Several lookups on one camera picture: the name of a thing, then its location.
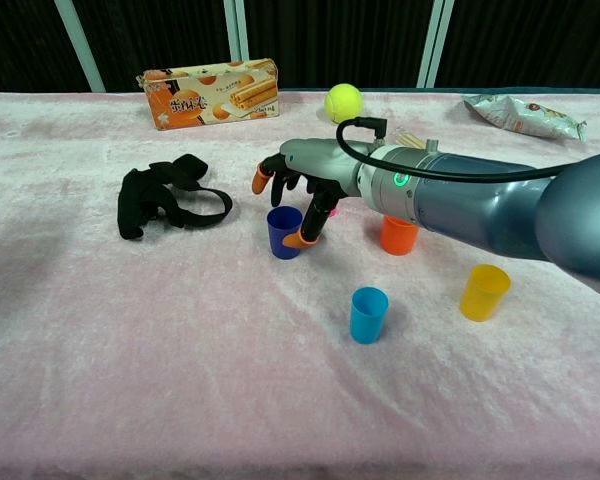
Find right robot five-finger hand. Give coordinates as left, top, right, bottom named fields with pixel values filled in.
left=251, top=138, right=376, bottom=250

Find light blue plastic cup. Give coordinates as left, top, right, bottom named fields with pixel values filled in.
left=349, top=286, right=390, bottom=346

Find yellow plastic cup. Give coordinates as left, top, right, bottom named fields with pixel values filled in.
left=459, top=264, right=512, bottom=322

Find yellow tennis ball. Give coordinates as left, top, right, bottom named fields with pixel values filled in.
left=323, top=83, right=365, bottom=125

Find bundle of wooden skewers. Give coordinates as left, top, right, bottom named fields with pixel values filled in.
left=388, top=128, right=428, bottom=150

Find orange plastic cup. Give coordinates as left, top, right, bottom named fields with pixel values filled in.
left=380, top=215, right=421, bottom=257

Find orange egg roll box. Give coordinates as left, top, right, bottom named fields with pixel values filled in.
left=136, top=58, right=281, bottom=132

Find silver snack packet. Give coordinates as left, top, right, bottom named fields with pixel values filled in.
left=462, top=93, right=589, bottom=142

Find pink plush tablecloth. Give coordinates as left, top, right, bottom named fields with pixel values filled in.
left=0, top=88, right=600, bottom=480

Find pale frame post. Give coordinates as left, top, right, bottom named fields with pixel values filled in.
left=416, top=0, right=455, bottom=89
left=53, top=0, right=107, bottom=93
left=223, top=0, right=252, bottom=62

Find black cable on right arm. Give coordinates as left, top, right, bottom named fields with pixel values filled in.
left=335, top=116, right=589, bottom=183

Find black strap brace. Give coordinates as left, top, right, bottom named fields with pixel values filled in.
left=117, top=153, right=234, bottom=241

